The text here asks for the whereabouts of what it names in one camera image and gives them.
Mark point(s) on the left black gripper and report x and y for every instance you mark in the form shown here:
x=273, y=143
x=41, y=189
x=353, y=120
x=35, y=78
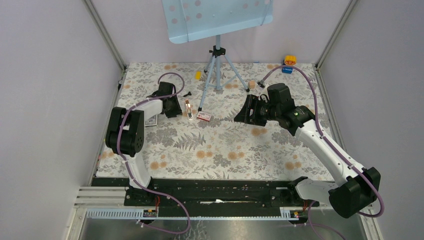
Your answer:
x=177, y=110

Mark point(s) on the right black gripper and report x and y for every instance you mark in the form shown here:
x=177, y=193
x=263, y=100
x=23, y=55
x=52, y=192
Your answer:
x=252, y=102

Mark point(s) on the pink stapler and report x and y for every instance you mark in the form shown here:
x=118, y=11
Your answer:
x=189, y=111

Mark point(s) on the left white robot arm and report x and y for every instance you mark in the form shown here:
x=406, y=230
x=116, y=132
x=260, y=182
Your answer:
x=125, y=133

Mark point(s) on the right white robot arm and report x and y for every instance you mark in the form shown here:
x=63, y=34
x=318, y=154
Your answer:
x=354, y=186

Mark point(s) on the blue playing card deck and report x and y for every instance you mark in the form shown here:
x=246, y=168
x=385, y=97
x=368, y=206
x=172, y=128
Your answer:
x=151, y=122

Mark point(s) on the wooden cube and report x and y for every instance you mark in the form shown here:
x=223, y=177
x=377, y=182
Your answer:
x=251, y=84

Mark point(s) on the yellow block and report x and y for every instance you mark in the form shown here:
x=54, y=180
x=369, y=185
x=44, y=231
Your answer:
x=198, y=75

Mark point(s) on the yellow blue toy figure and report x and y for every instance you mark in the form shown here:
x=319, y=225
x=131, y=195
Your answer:
x=288, y=63

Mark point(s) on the floral tablecloth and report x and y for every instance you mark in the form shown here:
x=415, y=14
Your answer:
x=218, y=149

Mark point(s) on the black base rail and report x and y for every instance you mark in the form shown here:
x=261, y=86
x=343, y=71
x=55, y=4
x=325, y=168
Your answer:
x=216, y=198

